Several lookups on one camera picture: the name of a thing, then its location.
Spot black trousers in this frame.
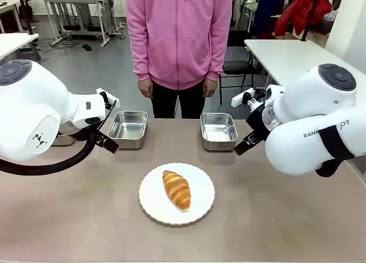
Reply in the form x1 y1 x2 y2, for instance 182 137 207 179
150 79 207 119

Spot black stand pole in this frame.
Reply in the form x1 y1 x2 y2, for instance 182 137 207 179
301 0 320 42
17 0 42 61

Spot white side table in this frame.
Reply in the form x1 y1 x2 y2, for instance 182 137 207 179
0 33 40 61

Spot person's left forearm pink sleeve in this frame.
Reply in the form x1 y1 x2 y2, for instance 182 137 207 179
204 42 227 81

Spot person's left hand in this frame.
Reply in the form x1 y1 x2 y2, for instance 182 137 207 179
202 77 217 98

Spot stainless steel rectangular container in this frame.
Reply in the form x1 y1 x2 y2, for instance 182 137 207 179
51 133 77 147
108 110 149 150
200 112 239 152

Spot large white table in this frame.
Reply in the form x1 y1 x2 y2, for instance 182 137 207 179
244 39 348 88

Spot white scalloped paper plate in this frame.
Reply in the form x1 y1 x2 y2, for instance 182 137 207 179
138 162 216 226

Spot black folding chair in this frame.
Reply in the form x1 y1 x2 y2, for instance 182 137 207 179
218 30 257 105

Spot black arm cable strap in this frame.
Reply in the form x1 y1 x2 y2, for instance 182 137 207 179
315 125 356 178

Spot black corrugated cable conduit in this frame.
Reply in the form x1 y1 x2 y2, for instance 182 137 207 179
0 128 100 177

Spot red jacket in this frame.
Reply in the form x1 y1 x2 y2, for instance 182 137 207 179
274 0 333 37

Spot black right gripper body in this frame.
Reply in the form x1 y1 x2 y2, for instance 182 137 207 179
246 106 271 138

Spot grey workshop desk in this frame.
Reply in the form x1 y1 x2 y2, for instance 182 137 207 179
42 0 118 48

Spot person in pink hoodie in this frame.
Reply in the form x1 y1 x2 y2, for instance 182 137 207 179
125 0 234 91

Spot person's right forearm pink sleeve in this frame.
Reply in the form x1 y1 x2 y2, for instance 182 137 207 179
132 42 153 82

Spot person's right hand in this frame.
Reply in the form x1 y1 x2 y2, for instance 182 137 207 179
137 79 154 99

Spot golden brown croissant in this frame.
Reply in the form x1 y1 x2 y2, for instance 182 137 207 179
162 170 192 212

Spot dark blue garment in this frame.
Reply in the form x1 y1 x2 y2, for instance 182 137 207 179
253 0 289 39

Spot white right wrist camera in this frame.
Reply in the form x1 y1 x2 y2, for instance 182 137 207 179
230 88 256 107

